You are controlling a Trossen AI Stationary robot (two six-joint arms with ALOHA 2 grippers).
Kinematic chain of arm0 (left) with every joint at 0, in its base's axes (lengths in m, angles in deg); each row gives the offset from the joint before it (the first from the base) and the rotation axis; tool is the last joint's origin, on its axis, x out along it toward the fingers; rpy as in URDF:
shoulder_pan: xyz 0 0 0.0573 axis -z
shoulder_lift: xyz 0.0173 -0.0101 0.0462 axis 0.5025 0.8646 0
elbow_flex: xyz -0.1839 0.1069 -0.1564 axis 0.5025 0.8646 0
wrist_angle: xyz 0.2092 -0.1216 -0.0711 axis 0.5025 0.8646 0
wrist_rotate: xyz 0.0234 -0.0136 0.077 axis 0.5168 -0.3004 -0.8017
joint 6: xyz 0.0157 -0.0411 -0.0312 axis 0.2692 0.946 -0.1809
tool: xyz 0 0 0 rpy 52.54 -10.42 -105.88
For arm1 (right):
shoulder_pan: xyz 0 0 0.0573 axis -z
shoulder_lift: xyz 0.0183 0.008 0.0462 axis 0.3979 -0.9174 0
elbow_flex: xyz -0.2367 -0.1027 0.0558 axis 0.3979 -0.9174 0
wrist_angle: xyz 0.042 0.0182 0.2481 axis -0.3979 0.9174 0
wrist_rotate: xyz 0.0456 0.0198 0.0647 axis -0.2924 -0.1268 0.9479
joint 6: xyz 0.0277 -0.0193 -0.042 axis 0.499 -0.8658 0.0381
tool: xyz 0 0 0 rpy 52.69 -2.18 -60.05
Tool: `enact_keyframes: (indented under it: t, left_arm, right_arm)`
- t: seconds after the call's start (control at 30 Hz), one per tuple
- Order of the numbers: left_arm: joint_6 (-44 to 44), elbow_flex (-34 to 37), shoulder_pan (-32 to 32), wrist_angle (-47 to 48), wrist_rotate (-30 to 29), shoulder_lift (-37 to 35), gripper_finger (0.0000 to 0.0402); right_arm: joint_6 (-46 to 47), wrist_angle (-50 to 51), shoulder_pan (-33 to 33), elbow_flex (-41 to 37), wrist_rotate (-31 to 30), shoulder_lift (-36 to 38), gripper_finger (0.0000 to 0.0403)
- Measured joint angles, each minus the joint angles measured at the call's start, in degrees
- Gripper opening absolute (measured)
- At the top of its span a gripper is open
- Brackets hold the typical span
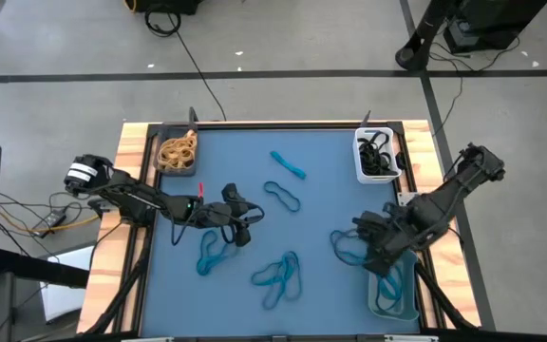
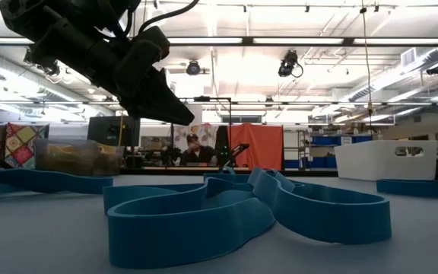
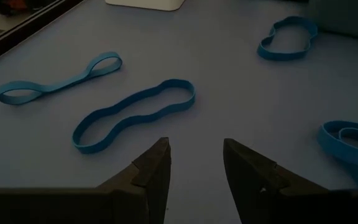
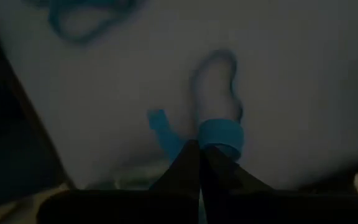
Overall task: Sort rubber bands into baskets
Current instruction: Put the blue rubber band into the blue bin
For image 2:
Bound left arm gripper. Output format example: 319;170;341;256
27;18;196;126

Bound white plastic basket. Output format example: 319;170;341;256
334;139;438;182

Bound floral cloth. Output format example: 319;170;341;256
173;123;220;153

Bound person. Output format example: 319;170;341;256
179;132;217;167

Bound black monitor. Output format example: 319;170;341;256
87;115;141;148

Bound orange cloth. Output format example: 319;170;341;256
227;123;284;170

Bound colourful patchwork quilt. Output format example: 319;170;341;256
0;123;49;169

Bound blue storage bin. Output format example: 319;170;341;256
284;158;336;170
309;135;372;146

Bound white air vent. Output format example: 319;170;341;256
400;47;417;68

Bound black metal frame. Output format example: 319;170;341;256
170;96;233;168

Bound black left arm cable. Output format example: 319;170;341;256
138;0;201;36

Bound yellow hanging cord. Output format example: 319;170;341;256
360;0;375;115

